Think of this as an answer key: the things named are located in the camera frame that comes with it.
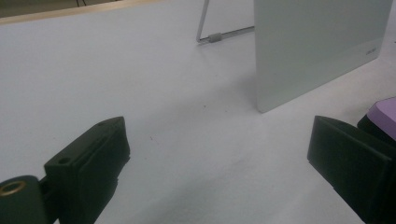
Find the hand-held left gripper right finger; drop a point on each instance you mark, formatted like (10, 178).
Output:
(351, 161)

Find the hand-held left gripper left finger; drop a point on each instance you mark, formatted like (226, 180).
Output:
(84, 171)

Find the purple whiteboard eraser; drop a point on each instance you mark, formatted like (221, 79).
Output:
(384, 115)

